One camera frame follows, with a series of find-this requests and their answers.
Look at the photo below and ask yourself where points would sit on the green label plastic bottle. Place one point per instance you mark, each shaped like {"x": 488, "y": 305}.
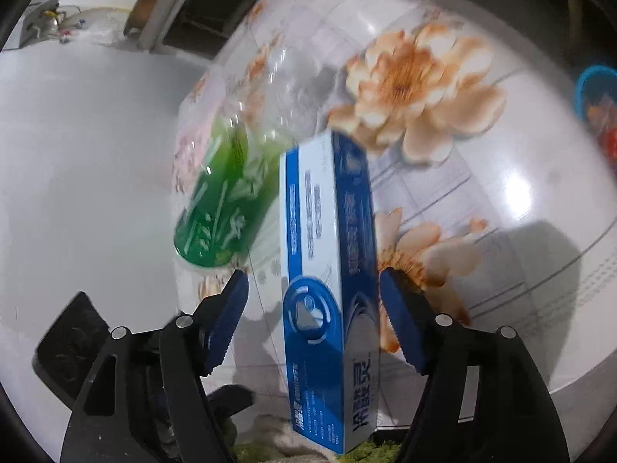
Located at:
{"x": 221, "y": 202}

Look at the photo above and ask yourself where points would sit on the floral tablecloth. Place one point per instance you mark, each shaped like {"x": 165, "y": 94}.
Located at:
{"x": 482, "y": 178}

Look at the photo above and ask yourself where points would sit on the hanging clear plastic bag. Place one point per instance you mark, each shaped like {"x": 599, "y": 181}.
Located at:
{"x": 96, "y": 24}

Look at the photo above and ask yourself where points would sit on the copper basin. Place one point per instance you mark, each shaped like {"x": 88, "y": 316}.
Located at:
{"x": 142, "y": 9}

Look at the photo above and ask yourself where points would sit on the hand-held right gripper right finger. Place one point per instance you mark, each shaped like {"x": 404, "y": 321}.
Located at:
{"x": 400, "y": 323}

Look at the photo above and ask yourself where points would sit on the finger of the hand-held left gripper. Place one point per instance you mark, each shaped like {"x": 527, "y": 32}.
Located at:
{"x": 234, "y": 399}

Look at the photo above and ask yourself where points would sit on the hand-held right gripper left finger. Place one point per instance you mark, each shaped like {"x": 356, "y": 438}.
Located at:
{"x": 224, "y": 328}

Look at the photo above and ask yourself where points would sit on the green fuzzy cloth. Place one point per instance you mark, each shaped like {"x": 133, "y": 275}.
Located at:
{"x": 376, "y": 451}

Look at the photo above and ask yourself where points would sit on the grey concrete counter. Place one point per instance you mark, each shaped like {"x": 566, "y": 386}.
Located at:
{"x": 164, "y": 14}

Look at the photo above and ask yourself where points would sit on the blue plastic basket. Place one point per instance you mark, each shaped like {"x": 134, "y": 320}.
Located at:
{"x": 581, "y": 87}

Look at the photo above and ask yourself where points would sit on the blue white toothpaste box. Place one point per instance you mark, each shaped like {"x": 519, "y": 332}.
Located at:
{"x": 313, "y": 251}

